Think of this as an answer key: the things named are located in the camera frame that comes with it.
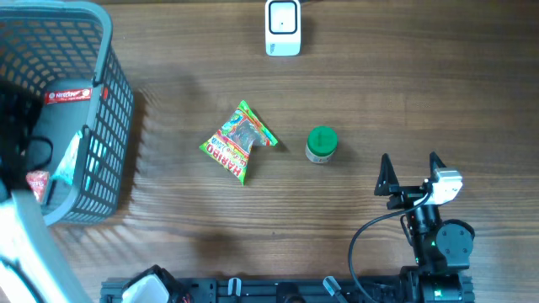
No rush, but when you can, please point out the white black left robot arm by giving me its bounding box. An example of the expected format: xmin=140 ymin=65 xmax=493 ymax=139
xmin=1 ymin=189 xmax=190 ymax=302

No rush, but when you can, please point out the green Haribo candy bag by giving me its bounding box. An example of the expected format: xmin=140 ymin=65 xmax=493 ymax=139
xmin=199 ymin=100 xmax=278 ymax=184

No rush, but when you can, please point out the green lid small jar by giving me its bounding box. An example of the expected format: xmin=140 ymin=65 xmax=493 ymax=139
xmin=305 ymin=125 xmax=339 ymax=164

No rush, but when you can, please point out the red Nescafe stick pack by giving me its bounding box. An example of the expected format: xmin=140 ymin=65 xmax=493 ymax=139
xmin=45 ymin=88 xmax=93 ymax=105

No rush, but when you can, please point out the grey plastic mesh basket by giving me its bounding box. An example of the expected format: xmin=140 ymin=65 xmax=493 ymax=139
xmin=1 ymin=1 xmax=134 ymax=225

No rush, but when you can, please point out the red tissue pack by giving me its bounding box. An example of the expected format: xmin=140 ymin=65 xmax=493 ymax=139
xmin=26 ymin=171 xmax=50 ymax=204

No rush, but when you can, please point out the white barcode scanner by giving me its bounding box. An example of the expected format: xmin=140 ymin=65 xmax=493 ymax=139
xmin=264 ymin=0 xmax=302 ymax=56

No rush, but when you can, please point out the mint green wipes pack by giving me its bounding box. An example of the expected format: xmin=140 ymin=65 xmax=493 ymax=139
xmin=51 ymin=130 xmax=83 ymax=185

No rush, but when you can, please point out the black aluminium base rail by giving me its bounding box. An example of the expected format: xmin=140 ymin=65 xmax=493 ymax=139
xmin=99 ymin=276 xmax=476 ymax=303

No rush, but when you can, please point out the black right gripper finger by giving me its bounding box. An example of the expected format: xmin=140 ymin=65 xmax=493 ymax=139
xmin=429 ymin=151 xmax=446 ymax=181
xmin=374 ymin=153 xmax=399 ymax=196

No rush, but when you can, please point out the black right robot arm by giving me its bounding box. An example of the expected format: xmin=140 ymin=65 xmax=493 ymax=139
xmin=374 ymin=152 xmax=475 ymax=302

